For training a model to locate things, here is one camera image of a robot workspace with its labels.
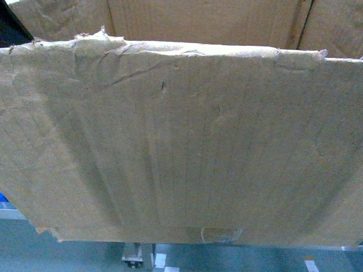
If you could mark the brown cardboard box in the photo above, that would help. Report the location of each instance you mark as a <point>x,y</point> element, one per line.
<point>185,121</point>

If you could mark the blue plastic bin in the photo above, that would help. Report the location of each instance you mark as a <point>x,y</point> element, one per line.
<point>4,203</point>

